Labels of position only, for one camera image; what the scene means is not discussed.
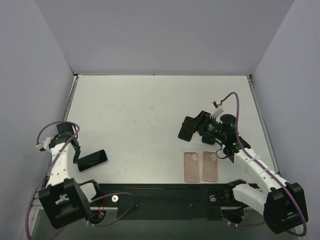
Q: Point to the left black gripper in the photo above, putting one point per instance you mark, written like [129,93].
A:
[74,144]

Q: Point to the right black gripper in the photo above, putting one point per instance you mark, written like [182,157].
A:
[200,123]

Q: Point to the pink phone case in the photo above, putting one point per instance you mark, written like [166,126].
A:
[210,170]

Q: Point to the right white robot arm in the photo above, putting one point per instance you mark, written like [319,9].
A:
[281,203]

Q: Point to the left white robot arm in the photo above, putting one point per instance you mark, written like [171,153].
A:
[63,199]

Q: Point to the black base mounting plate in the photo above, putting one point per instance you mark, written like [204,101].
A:
[185,201]

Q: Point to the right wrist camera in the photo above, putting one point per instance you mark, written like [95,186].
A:
[217,109]

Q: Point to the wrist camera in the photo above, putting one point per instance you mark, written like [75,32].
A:
[217,109]
[44,145]

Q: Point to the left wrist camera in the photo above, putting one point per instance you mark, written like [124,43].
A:
[44,145]

